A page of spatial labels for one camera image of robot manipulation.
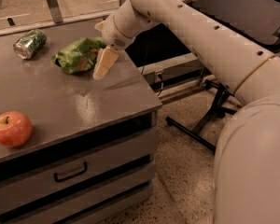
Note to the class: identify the black tilted stand table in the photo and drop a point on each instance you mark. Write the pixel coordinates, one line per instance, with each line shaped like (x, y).
(258, 20)

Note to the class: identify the grey drawer cabinet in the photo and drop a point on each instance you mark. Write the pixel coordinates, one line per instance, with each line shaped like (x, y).
(110, 124)

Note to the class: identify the grey metal post left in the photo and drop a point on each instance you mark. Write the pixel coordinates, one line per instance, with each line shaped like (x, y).
(55, 11)

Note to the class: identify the red apple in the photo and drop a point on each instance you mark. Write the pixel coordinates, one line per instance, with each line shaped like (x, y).
(15, 129)

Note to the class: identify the black drawer handle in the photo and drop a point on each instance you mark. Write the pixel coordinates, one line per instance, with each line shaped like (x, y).
(67, 175)

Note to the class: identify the green soda can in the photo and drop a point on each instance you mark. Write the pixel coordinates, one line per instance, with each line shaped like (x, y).
(29, 44)

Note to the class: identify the green rice chip bag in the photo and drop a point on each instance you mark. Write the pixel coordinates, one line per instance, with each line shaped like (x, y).
(80, 56)

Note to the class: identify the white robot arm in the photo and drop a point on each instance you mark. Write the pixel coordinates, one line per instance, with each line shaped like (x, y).
(247, 159)

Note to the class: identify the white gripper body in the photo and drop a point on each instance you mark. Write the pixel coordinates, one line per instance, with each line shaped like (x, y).
(111, 34)

